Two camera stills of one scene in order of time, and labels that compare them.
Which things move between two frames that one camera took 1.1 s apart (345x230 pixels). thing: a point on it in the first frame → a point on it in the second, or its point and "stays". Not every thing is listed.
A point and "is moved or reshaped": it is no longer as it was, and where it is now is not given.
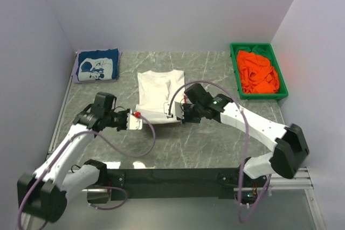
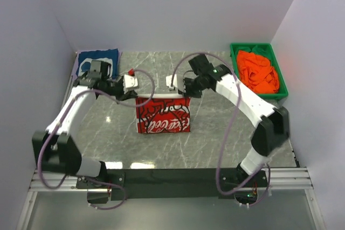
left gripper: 125,120 → 121,93
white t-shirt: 154,88 is moved or reshaped
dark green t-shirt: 261,49 stays
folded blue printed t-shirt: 98,65 stays
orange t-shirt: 256,74 stays
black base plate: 181,183 stays
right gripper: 186,112 → 187,90
